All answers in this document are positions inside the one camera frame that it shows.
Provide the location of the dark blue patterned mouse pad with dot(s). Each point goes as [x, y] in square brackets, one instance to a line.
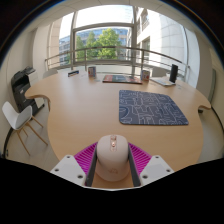
[150, 108]

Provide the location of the black office printer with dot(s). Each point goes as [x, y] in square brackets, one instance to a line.
[21, 88]

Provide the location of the beige computer mouse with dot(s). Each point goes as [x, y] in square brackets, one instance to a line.
[112, 160]

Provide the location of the white chair backrest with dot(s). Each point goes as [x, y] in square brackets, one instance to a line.
[50, 73]
[159, 71]

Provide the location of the white chair with wooden legs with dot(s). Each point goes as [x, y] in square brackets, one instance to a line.
[16, 116]

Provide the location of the tall black speaker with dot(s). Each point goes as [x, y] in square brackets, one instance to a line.
[173, 73]

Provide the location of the white cup with red print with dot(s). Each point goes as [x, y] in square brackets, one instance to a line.
[145, 75]

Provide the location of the dark blue stapler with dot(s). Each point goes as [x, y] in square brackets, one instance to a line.
[73, 73]

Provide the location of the red-edged flat magazine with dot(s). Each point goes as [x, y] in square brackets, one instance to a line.
[121, 79]

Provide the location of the open white booklet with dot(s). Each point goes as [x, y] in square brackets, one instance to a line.
[161, 81]

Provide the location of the metal balcony railing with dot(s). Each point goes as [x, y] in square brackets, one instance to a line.
[115, 48]

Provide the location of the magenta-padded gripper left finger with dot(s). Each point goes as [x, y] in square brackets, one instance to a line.
[68, 168]

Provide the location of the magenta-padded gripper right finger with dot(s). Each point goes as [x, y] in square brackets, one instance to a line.
[155, 168]

